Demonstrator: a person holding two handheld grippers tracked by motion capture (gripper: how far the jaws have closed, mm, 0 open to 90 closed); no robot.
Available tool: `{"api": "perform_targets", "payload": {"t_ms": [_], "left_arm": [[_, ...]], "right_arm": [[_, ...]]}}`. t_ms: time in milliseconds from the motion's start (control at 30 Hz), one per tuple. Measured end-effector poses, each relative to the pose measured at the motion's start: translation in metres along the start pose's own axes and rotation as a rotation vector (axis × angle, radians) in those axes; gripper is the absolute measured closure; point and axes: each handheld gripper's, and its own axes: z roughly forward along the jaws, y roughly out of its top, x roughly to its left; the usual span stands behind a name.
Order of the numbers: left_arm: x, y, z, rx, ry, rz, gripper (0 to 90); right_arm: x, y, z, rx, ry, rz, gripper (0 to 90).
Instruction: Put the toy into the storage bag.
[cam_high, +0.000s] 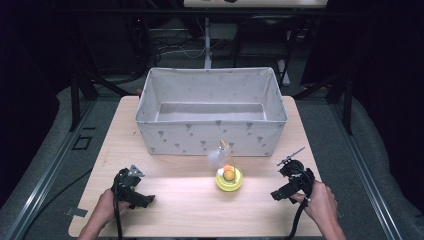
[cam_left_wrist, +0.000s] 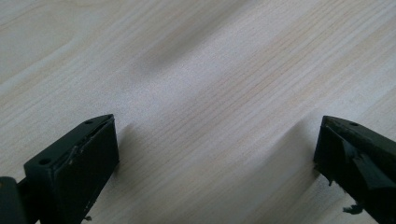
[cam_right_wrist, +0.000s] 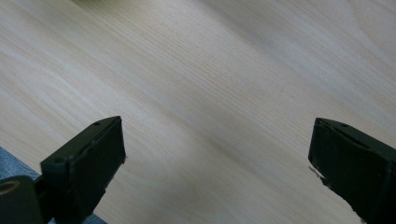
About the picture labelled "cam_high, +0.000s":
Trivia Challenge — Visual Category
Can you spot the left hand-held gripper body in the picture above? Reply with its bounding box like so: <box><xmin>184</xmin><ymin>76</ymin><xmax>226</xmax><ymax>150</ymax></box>
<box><xmin>112</xmin><ymin>164</ymin><xmax>146</xmax><ymax>205</ymax></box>

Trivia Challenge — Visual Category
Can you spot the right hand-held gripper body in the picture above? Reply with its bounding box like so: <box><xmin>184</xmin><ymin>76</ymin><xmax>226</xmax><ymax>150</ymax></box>
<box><xmin>276</xmin><ymin>146</ymin><xmax>316</xmax><ymax>201</ymax></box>

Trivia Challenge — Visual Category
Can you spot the yellow feather cat toy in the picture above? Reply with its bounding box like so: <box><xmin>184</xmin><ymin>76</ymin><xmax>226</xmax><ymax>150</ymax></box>
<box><xmin>207</xmin><ymin>138</ymin><xmax>244</xmax><ymax>193</ymax></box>

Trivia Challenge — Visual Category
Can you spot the white printed fabric storage box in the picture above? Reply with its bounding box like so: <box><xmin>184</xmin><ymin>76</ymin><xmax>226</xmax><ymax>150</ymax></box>
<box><xmin>134</xmin><ymin>67</ymin><xmax>289</xmax><ymax>157</ymax></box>

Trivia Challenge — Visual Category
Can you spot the person's left hand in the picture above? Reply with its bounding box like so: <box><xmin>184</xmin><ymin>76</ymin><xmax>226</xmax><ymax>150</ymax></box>
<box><xmin>95</xmin><ymin>188</ymin><xmax>132</xmax><ymax>228</ymax></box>

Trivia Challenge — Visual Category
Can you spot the person's right hand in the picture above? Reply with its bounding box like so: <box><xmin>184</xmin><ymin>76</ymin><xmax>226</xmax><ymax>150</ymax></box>
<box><xmin>289</xmin><ymin>179</ymin><xmax>339</xmax><ymax>226</ymax></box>

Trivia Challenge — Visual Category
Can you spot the grey tape strip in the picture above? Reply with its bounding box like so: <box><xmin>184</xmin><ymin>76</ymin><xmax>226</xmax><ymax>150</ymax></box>
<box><xmin>65</xmin><ymin>206</ymin><xmax>89</xmax><ymax>218</ymax></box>

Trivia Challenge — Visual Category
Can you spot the black metal stand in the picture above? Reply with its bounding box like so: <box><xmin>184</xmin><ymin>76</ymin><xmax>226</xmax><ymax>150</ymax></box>
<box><xmin>231</xmin><ymin>14</ymin><xmax>303</xmax><ymax>88</ymax></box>

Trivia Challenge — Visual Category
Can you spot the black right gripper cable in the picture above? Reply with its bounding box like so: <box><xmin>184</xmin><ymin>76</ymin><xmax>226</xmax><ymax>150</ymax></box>
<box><xmin>286</xmin><ymin>199</ymin><xmax>308</xmax><ymax>240</ymax></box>

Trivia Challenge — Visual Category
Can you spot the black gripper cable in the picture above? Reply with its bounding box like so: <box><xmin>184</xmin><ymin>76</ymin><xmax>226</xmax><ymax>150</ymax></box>
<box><xmin>286</xmin><ymin>199</ymin><xmax>308</xmax><ymax>240</ymax></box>
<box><xmin>112</xmin><ymin>170</ymin><xmax>124</xmax><ymax>240</ymax></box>

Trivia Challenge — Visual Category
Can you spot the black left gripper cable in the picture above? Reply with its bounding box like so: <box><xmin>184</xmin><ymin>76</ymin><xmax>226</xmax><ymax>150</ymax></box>
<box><xmin>112</xmin><ymin>170</ymin><xmax>124</xmax><ymax>240</ymax></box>

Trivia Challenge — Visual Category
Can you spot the black floor cable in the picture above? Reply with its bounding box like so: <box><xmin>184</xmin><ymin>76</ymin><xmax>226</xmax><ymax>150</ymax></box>
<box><xmin>29</xmin><ymin>168</ymin><xmax>94</xmax><ymax>224</ymax></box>

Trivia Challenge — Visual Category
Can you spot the aluminium floor rail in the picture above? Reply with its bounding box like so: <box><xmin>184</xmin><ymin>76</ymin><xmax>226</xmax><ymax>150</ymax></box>
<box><xmin>2</xmin><ymin>99</ymin><xmax>98</xmax><ymax>240</ymax></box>
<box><xmin>329</xmin><ymin>102</ymin><xmax>405</xmax><ymax>240</ymax></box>

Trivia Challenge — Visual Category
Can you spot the black metal frame post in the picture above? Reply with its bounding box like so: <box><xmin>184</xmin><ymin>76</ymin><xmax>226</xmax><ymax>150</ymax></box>
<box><xmin>69</xmin><ymin>71</ymin><xmax>82</xmax><ymax>133</ymax></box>
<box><xmin>342</xmin><ymin>71</ymin><xmax>354</xmax><ymax>136</ymax></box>

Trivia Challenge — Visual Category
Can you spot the tangle of floor cables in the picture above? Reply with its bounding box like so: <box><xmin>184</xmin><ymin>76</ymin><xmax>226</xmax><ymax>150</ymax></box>
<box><xmin>146</xmin><ymin>28</ymin><xmax>206</xmax><ymax>63</ymax></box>

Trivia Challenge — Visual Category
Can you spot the white metal stand post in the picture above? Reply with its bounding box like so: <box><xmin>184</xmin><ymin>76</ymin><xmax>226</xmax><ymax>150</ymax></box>
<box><xmin>203</xmin><ymin>16</ymin><xmax>213</xmax><ymax>70</ymax></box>

